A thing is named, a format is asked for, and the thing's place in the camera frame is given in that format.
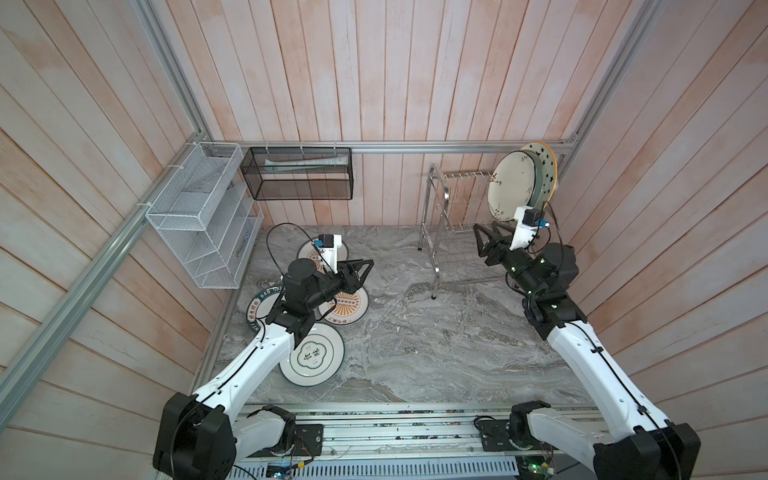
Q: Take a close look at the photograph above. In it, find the mint green flower plate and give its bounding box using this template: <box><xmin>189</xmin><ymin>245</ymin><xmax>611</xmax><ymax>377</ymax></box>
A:
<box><xmin>523</xmin><ymin>149</ymin><xmax>548</xmax><ymax>209</ymax></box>

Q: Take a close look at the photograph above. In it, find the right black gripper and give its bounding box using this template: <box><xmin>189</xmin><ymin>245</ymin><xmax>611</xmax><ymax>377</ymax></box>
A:
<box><xmin>477</xmin><ymin>220</ymin><xmax>541</xmax><ymax>301</ymax></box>

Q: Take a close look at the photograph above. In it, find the cream plate with red berries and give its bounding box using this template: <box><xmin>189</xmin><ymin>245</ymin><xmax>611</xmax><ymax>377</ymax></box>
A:
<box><xmin>487</xmin><ymin>151</ymin><xmax>535</xmax><ymax>222</ymax></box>

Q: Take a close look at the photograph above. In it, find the small sunburst plate far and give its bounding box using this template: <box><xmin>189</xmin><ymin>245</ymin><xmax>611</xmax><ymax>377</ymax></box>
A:
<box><xmin>296</xmin><ymin>240</ymin><xmax>349</xmax><ymax>273</ymax></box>

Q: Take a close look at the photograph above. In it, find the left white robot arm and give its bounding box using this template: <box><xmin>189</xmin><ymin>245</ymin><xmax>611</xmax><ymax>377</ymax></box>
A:
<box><xmin>152</xmin><ymin>258</ymin><xmax>374</xmax><ymax>479</ymax></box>

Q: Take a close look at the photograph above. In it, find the white plate green clover outline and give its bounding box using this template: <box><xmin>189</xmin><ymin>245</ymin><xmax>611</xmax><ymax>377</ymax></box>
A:
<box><xmin>279</xmin><ymin>324</ymin><xmax>345</xmax><ymax>387</ymax></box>

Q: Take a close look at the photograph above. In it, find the stainless steel dish rack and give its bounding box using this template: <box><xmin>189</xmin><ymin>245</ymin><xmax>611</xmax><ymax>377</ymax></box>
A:
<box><xmin>418</xmin><ymin>163</ymin><xmax>515</xmax><ymax>300</ymax></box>

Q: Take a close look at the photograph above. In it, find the black wire mesh basket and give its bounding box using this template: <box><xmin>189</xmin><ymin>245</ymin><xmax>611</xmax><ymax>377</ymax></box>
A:
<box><xmin>240</xmin><ymin>146</ymin><xmax>354</xmax><ymax>201</ymax></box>

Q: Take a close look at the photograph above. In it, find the white wire mesh shelf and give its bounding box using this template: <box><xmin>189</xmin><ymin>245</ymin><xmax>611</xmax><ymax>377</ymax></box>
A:
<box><xmin>146</xmin><ymin>142</ymin><xmax>264</xmax><ymax>290</ymax></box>

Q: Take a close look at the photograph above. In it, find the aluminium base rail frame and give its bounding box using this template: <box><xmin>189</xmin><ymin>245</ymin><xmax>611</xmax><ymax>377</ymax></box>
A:
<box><xmin>149</xmin><ymin>386</ymin><xmax>649</xmax><ymax>480</ymax></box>

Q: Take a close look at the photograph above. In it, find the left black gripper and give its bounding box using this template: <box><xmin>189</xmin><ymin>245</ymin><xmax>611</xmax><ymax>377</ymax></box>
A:
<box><xmin>305</xmin><ymin>258</ymin><xmax>374</xmax><ymax>310</ymax></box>

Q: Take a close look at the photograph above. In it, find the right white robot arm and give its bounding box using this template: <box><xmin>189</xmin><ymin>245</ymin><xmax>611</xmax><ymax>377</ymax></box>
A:
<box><xmin>473</xmin><ymin>223</ymin><xmax>701</xmax><ymax>479</ymax></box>

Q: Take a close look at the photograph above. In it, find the white star patterned plate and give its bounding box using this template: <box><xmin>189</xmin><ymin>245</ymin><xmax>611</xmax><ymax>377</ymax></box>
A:
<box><xmin>521</xmin><ymin>141</ymin><xmax>558</xmax><ymax>207</ymax></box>

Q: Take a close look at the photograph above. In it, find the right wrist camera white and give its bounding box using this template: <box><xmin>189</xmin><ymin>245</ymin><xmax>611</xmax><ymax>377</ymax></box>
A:
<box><xmin>510</xmin><ymin>206</ymin><xmax>549</xmax><ymax>250</ymax></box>

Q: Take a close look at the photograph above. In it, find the green rim lettered plate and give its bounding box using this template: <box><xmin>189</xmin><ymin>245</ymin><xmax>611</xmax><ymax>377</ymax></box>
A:
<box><xmin>246</xmin><ymin>286</ymin><xmax>282</xmax><ymax>334</ymax></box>

